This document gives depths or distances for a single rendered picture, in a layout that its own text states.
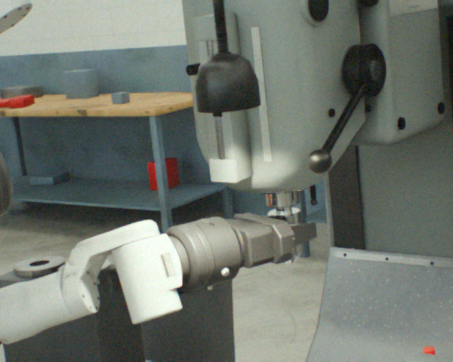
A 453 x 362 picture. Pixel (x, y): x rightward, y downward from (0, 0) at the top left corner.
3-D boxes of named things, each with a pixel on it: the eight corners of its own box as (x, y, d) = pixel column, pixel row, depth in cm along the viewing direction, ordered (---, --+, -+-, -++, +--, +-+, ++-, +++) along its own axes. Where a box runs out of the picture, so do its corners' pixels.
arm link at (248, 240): (294, 210, 127) (220, 228, 121) (300, 279, 129) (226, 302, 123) (238, 197, 138) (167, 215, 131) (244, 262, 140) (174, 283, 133)
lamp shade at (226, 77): (193, 115, 106) (186, 58, 105) (201, 105, 113) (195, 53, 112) (258, 108, 105) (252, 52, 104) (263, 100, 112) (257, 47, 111)
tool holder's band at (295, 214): (293, 212, 138) (292, 205, 138) (307, 218, 133) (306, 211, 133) (262, 218, 136) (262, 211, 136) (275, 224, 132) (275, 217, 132)
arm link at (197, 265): (202, 214, 124) (125, 233, 118) (227, 295, 123) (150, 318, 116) (163, 234, 133) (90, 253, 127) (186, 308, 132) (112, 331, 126)
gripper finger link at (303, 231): (314, 240, 135) (278, 250, 132) (312, 218, 135) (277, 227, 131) (322, 241, 134) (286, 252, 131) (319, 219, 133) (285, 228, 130)
